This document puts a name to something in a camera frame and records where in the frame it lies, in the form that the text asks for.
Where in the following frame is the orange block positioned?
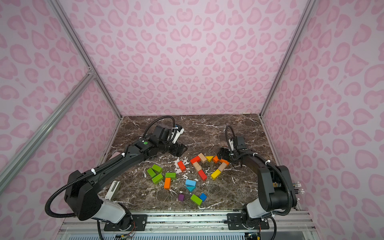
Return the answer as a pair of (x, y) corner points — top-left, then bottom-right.
(220, 159), (230, 165)
(164, 178), (172, 190)
(213, 156), (220, 164)

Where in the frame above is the tan block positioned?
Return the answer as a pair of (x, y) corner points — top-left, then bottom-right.
(193, 162), (202, 172)
(198, 153), (207, 163)
(218, 163), (228, 172)

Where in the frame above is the yellow triangle block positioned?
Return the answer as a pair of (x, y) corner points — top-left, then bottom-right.
(206, 156), (214, 162)

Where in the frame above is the red block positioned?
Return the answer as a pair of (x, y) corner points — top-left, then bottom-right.
(191, 156), (201, 164)
(177, 161), (186, 172)
(198, 170), (208, 181)

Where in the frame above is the blue small block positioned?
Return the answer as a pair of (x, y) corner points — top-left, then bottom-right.
(200, 193), (207, 202)

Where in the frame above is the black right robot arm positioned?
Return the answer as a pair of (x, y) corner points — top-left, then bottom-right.
(219, 125), (297, 222)

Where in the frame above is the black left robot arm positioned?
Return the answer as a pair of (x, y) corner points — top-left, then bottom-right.
(45, 116), (188, 230)

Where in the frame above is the green block upper left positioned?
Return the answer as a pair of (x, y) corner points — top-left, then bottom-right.
(152, 164), (163, 174)

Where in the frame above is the light blue block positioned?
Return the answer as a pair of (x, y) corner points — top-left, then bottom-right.
(186, 180), (197, 187)

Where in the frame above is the green block lower left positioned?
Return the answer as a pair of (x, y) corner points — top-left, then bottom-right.
(152, 174), (164, 184)

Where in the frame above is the green block far left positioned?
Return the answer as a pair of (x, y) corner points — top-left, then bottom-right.
(147, 168), (157, 179)

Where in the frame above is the teal triangle block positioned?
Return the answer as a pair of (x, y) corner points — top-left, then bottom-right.
(187, 186), (196, 192)

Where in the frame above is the purple small block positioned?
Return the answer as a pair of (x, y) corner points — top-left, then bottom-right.
(178, 194), (185, 202)

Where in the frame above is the green block bottom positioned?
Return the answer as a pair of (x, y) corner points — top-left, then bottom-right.
(191, 195), (203, 206)

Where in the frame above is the bundle of coloured pencils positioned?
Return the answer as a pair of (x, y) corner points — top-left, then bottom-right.
(293, 182), (305, 195)

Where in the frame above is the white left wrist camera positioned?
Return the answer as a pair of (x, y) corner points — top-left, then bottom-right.
(171, 124), (185, 144)

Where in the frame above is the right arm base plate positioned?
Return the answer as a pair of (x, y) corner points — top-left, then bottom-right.
(224, 212), (270, 231)

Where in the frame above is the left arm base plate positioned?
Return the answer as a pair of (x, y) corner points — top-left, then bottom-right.
(104, 214), (148, 232)

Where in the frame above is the aluminium front rail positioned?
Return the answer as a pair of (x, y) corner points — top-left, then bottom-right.
(56, 210), (320, 240)

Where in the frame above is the aluminium diagonal frame bar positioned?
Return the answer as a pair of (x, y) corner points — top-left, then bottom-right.
(1, 71), (95, 193)

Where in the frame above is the right corner frame post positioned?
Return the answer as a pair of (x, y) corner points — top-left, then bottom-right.
(259, 0), (319, 119)

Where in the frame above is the corner frame post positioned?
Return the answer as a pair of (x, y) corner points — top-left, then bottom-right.
(47, 0), (123, 120)
(259, 0), (319, 119)

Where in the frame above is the left corner frame post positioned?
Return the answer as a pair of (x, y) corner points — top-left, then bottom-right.
(47, 0), (123, 120)

